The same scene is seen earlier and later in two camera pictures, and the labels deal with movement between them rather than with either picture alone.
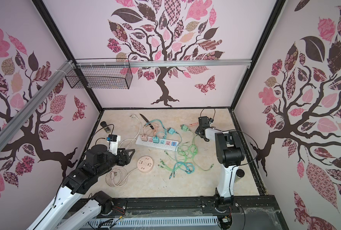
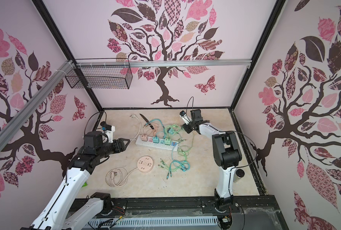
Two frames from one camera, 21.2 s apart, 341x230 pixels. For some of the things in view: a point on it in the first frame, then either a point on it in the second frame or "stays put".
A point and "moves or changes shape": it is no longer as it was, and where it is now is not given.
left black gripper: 123,162 → 118,143
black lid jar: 240,173 stays put
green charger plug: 184,128 moves or changes shape
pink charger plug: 144,138 stays put
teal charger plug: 155,139 stays put
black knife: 145,119 stays put
